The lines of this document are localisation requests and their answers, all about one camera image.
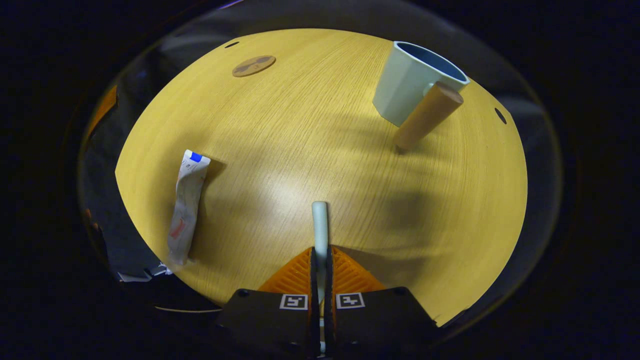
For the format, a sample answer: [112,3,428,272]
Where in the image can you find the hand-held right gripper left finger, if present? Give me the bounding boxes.
[216,246,321,358]

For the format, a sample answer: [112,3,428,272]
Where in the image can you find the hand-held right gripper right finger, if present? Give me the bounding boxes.
[322,245,438,358]

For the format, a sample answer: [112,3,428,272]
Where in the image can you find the white toothbrush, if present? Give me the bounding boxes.
[311,201,329,308]

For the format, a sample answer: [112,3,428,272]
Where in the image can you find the white toothpaste tube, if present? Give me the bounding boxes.
[167,149,211,266]

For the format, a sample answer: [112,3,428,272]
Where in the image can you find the round wooden coaster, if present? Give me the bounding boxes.
[232,55,277,78]

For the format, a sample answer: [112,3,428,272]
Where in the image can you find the pale green cup wooden handle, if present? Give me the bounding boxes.
[372,41,471,151]

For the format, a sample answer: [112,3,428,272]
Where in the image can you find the black backdrop cloth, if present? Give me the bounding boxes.
[125,0,563,211]

